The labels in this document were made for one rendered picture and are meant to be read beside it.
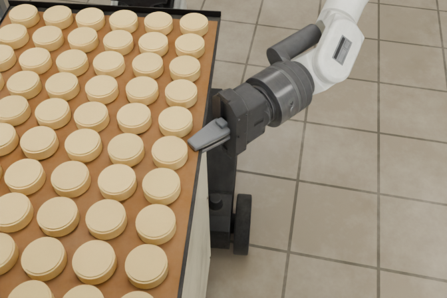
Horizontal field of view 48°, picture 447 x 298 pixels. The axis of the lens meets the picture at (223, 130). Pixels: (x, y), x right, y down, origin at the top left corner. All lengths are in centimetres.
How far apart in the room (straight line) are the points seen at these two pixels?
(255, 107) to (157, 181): 18
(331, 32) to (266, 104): 16
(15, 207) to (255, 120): 35
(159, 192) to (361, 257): 122
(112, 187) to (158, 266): 13
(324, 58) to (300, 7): 190
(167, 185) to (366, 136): 152
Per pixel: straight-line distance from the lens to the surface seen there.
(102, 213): 65
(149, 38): 87
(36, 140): 75
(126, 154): 70
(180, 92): 77
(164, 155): 69
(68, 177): 69
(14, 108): 80
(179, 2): 124
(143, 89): 78
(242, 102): 70
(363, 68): 238
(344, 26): 83
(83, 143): 72
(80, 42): 88
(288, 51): 80
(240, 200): 161
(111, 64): 83
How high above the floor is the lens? 156
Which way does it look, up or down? 50 degrees down
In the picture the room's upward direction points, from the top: straight up
